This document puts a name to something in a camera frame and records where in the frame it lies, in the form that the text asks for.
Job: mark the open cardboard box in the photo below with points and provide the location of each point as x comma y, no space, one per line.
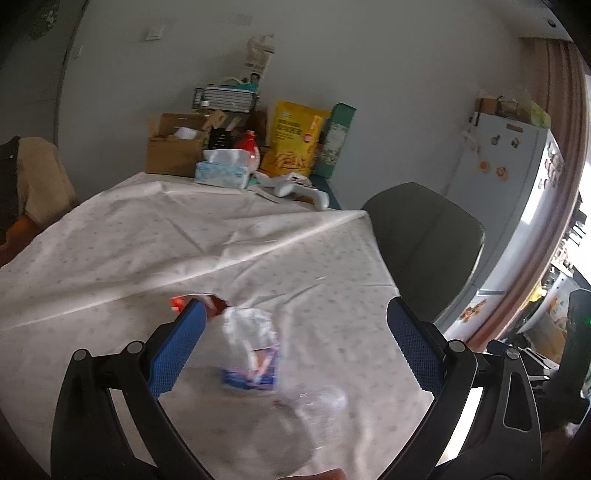
171,157

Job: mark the beige chair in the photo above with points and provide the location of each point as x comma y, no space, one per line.
41,184

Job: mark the red bottle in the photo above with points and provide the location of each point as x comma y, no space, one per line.
249,143

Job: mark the brown wooden door frame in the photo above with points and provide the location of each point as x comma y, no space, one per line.
561,92

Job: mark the grey upholstered chair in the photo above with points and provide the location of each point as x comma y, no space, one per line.
425,240

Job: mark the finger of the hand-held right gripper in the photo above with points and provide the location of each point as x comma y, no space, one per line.
547,368

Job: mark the clear plastic bag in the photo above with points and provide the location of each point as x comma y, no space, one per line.
318,406

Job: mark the white paper bag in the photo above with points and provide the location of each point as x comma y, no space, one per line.
256,69

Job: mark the basket on refrigerator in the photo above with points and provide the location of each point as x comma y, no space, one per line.
503,108

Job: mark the blue tissue pack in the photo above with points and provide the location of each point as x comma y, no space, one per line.
219,173

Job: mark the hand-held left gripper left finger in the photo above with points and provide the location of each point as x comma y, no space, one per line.
178,350

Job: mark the white wall switch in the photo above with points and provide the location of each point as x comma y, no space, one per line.
153,33

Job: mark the yellow snack bag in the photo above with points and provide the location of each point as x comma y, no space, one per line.
291,138

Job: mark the white refrigerator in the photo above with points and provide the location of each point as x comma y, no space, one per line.
503,221

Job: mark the hanging plant decoration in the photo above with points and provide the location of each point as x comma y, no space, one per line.
46,18

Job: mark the black pen holder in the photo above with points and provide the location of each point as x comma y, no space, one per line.
219,137

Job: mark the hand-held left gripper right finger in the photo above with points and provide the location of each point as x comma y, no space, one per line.
415,350

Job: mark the white game controller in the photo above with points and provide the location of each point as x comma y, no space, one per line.
295,182

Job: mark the white dotted tablecloth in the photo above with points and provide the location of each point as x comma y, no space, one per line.
184,240

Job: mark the red wrapper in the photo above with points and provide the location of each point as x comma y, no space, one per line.
214,305

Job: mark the grey door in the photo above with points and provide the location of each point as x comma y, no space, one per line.
32,92

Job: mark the tall green box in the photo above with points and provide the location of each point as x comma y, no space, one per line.
337,134

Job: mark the blue and white packet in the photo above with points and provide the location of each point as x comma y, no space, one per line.
251,369

